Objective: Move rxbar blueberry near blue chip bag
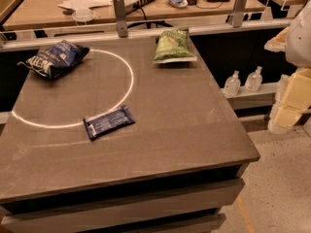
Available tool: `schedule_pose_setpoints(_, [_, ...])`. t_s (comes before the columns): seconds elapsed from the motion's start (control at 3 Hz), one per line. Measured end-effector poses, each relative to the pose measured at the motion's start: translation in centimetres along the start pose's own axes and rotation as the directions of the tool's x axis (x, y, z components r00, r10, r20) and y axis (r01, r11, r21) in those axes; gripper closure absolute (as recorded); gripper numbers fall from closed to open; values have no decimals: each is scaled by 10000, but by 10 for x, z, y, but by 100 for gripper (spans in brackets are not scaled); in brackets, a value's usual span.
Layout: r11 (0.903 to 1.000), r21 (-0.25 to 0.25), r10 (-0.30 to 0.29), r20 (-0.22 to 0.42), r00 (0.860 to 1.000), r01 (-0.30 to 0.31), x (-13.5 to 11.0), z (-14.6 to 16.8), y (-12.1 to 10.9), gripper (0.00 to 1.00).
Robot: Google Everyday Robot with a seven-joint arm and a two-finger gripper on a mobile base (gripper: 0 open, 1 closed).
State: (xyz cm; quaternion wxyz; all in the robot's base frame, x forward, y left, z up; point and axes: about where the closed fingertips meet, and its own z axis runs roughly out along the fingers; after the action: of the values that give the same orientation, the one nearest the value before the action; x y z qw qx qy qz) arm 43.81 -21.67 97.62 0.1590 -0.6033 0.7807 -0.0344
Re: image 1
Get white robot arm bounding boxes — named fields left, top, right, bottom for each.
left=264, top=1, right=311, bottom=134

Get grey metal post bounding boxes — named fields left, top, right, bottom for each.
left=113, top=0, right=128, bottom=38
left=231, top=0, right=247, bottom=28

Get green chip bag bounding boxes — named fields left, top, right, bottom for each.
left=154, top=29, right=197, bottom=64

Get upper grey drawer front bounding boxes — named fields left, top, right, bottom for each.
left=2, top=179, right=244, bottom=233

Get white paper sheets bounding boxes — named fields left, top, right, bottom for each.
left=58, top=0, right=112, bottom=10

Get blue rxbar blueberry wrapper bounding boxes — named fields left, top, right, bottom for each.
left=83, top=106, right=135, bottom=141

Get right grey metal post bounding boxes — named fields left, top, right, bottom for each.
left=231, top=0, right=247, bottom=28

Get lower grey drawer front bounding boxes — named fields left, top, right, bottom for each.
left=98, top=212, right=225, bottom=233

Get blue chip bag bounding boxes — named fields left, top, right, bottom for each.
left=17, top=40, right=89, bottom=80

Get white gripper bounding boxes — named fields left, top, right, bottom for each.
left=264, top=27, right=311, bottom=134

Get grey drawer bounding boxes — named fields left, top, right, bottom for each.
left=2, top=179, right=244, bottom=233
left=98, top=212, right=225, bottom=233

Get wooden background desk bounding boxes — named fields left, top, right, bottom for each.
left=2, top=0, right=266, bottom=31

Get left clear sanitizer bottle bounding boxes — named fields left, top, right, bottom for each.
left=224, top=71, right=241, bottom=96

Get right clear sanitizer bottle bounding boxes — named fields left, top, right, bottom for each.
left=245, top=66, right=262, bottom=91

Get clear sanitizer bottle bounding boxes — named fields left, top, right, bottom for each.
left=245, top=66, right=262, bottom=91
left=224, top=71, right=241, bottom=96

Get blue white packet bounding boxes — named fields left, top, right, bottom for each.
left=167, top=0, right=188, bottom=8

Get clear round plastic lid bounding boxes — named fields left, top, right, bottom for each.
left=72, top=8, right=95, bottom=22

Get left grey metal post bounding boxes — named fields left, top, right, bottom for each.
left=113, top=0, right=128, bottom=38

